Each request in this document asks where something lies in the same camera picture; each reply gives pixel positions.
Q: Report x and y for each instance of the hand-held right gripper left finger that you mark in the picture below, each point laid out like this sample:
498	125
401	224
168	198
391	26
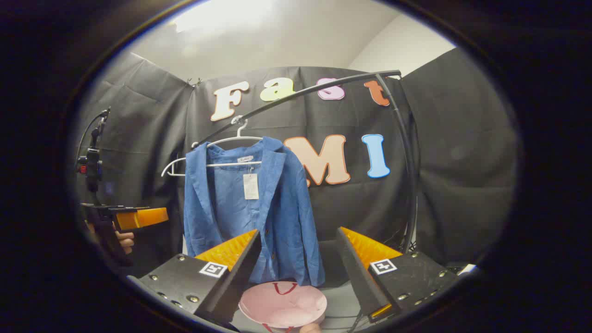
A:
240	273

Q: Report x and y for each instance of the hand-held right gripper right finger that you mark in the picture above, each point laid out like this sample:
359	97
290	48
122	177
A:
356	273

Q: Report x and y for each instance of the white plastic hanger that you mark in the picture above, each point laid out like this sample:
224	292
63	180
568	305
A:
173	165

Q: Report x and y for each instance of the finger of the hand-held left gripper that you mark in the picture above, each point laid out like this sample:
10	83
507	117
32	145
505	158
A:
143	218

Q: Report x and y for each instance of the black backdrop cloth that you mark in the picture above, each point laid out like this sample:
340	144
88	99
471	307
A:
462	162

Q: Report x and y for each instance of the pink laundry hamper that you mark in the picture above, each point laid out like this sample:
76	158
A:
282	305

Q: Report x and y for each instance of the white hanger with taped hook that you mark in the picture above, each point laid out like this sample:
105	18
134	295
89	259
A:
239	133

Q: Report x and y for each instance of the white paper hang tag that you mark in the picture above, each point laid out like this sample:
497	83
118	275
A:
251	187

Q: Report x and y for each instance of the black metal clothes rack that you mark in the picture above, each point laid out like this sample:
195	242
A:
388	74

